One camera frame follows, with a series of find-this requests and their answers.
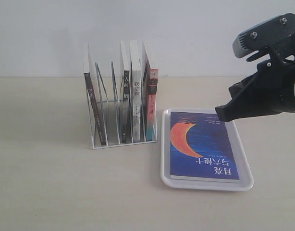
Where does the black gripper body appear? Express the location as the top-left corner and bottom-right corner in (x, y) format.
(246, 33), (295, 113)

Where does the blue moon cover book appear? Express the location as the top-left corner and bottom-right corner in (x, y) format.
(170, 111), (240, 182)

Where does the pink teal spine book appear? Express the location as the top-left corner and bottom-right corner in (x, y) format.
(142, 40), (160, 142)

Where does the grey white spine book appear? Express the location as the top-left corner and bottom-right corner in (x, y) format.
(130, 40), (142, 142)

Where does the black spine book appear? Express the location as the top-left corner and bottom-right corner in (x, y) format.
(120, 41), (130, 143)

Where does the clear acrylic book rack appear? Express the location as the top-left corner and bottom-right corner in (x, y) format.
(83, 40), (160, 150)

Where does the dark brown spine book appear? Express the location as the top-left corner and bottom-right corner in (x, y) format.
(83, 43), (107, 146)

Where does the white plastic tray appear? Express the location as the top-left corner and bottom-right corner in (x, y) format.
(160, 108), (254, 192)

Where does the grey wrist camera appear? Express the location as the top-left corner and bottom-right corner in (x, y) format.
(232, 13), (295, 58)

